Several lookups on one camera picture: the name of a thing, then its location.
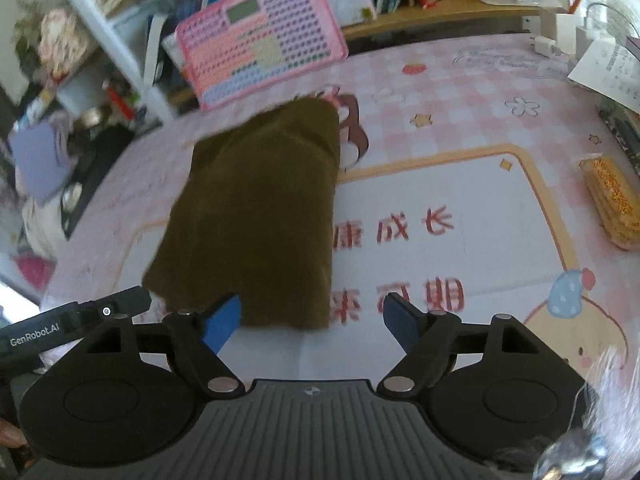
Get white metal post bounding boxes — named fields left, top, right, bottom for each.
left=46, top=0, right=174, bottom=122

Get olive green pants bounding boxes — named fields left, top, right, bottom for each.
left=141, top=97, right=342, bottom=332

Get orange snack packet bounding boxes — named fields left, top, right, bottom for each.
left=578, top=154, right=640, bottom=252

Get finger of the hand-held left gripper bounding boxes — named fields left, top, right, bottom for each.
left=75, top=286, right=153, bottom=328

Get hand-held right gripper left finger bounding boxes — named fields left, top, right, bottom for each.
left=75, top=292, right=246, bottom=395

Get white box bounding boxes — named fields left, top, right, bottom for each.
left=553, top=11, right=579, bottom=57

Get pink toy learning tablet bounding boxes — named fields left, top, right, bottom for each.
left=175, top=0, right=350, bottom=112

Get metal bowl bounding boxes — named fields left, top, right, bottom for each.
left=79, top=106, right=112, bottom=129

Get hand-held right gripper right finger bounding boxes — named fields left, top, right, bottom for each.
left=376, top=293, right=556, bottom=396

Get floral fabric bundle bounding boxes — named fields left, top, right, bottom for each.
left=36, top=6, right=97, bottom=82

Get small white charger plug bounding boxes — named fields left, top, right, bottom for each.
left=529, top=33, right=559, bottom=59

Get pink printed desk mat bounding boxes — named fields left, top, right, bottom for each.
left=39, top=30, right=640, bottom=411

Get stack of books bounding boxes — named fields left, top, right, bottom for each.
left=596, top=34, right=640, bottom=182

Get person's left hand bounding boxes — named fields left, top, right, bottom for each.
left=0, top=419, right=28, bottom=450

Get black bag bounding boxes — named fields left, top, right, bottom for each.
left=59, top=124, right=137, bottom=240

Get white power adapter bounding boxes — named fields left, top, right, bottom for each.
left=575, top=24, right=597, bottom=57

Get white printed paper sheet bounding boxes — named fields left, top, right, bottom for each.
left=567, top=37, right=640, bottom=117

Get person's right forearm fluffy sleeve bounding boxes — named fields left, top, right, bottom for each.
left=532, top=344, right=640, bottom=480

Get wooden shelf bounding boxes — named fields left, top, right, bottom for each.
left=107, top=0, right=556, bottom=108

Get white leaning book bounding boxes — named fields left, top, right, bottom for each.
left=142, top=12, right=169, bottom=87

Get lilac notebook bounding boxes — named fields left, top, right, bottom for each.
left=9, top=121, right=69, bottom=202

